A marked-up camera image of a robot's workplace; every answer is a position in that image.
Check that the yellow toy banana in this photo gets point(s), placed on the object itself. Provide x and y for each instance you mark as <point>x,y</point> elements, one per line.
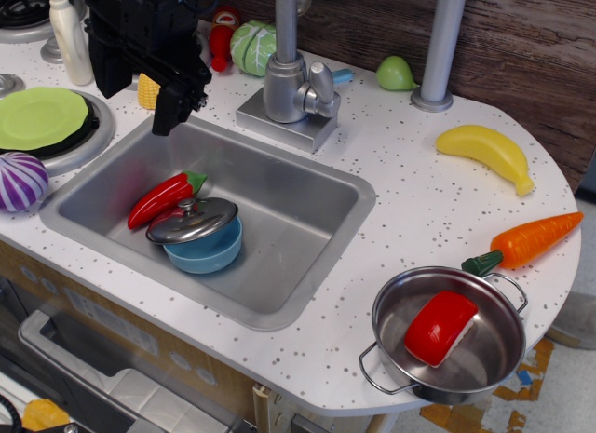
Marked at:
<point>493,149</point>

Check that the silver stove knob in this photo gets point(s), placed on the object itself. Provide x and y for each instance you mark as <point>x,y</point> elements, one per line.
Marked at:
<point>10,83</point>
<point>50,52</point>

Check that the green toy plate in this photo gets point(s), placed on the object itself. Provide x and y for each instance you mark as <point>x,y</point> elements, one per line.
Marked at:
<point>44,121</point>

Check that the green toy pear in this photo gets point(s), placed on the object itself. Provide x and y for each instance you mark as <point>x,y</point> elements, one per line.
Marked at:
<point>395,74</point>

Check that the front stove burner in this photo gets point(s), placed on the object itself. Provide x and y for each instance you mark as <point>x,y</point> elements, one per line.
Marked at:
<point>101,134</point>

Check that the stainless steel pan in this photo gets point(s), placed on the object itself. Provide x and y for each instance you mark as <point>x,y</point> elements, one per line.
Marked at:
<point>488,354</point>

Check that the orange toy carrot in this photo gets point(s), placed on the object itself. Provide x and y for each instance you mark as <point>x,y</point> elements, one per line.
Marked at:
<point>521,244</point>

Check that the blue toy bowl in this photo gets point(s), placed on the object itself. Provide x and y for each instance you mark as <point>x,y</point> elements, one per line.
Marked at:
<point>208,254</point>

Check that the green toy cabbage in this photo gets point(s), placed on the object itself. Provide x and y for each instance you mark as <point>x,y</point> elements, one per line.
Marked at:
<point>251,46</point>

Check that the red toy chili pepper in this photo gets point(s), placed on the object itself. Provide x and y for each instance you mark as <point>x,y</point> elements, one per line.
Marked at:
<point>165,196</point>

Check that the silver toy faucet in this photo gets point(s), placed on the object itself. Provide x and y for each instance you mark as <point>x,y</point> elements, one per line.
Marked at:
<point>298,104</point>

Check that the silver sink basin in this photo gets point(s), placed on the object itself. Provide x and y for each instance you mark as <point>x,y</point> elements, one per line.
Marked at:
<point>298,216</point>

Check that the yellow toy corn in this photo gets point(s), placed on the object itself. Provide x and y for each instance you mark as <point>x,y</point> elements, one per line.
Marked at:
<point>147,92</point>

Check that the steel pot lid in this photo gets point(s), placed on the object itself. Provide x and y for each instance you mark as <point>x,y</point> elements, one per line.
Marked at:
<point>192,219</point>

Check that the white toy bottle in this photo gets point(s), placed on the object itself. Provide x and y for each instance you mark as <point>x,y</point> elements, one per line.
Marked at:
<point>71,42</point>

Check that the grey support pole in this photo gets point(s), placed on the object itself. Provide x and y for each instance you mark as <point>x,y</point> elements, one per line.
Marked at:
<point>433,95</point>

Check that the back left stove burner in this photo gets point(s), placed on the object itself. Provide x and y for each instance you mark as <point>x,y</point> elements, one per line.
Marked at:
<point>25,21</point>

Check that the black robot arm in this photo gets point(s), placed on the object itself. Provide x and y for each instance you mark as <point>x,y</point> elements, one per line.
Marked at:
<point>156,38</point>

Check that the red toy ketchup bottle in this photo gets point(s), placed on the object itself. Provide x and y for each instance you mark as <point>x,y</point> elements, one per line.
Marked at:
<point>223,26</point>

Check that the oven door handle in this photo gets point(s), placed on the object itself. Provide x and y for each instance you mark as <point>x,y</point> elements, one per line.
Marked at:
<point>78,359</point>

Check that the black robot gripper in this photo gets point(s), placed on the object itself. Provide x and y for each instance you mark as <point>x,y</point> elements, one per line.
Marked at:
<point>154,37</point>

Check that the purple toy onion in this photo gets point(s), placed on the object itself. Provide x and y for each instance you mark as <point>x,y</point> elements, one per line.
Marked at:
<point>24,180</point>

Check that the stove burner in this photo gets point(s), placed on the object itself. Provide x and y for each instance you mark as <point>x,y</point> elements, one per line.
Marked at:
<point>101,134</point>
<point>25,21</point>

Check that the silver stove knob left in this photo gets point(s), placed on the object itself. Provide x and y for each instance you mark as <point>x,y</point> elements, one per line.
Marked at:
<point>10,83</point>

